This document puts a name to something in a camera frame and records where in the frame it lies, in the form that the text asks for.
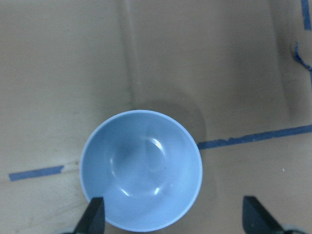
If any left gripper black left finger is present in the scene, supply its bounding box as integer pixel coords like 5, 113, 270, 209
73, 197, 105, 234

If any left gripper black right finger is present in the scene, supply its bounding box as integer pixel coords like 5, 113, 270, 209
242, 196, 285, 234

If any blue bowl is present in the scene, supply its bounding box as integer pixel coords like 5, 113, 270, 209
79, 110, 203, 233

